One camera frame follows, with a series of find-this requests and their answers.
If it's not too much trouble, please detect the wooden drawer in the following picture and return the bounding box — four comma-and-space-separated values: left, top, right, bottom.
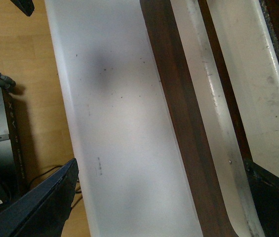
140, 0, 279, 237

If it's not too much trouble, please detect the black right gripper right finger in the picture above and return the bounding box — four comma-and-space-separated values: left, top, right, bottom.
0, 158, 79, 237

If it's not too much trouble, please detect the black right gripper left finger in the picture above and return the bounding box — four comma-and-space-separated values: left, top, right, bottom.
10, 0, 35, 17

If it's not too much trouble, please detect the white drawer handle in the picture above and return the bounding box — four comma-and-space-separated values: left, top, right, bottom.
171, 0, 279, 237

